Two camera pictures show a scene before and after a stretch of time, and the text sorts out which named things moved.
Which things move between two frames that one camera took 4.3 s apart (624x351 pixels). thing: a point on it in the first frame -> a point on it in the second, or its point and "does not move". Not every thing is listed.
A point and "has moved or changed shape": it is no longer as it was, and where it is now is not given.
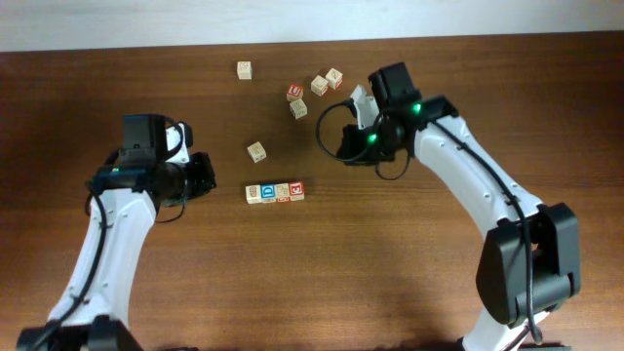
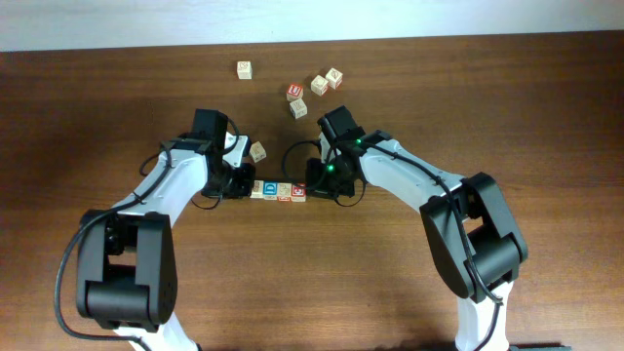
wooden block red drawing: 253,194 has moved or changed shape
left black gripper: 206,177 -> 249,172
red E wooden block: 296,191 does not move
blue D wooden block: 268,193 does not move
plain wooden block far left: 245,70 does not move
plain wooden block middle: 256,152 does not move
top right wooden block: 334,78 does not move
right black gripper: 352,151 -> 316,167
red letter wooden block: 282,192 does not move
